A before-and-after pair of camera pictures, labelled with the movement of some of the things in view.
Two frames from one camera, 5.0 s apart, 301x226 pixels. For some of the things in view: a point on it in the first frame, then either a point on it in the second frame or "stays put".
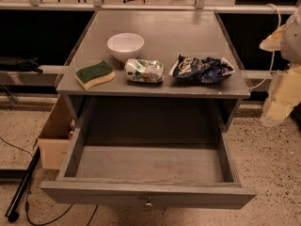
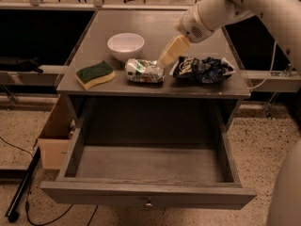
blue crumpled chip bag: x=209 y=70 stays put
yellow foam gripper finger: x=284 y=95 → x=193 y=26
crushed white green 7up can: x=144 y=71 stays put
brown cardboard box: x=54 y=139 stays put
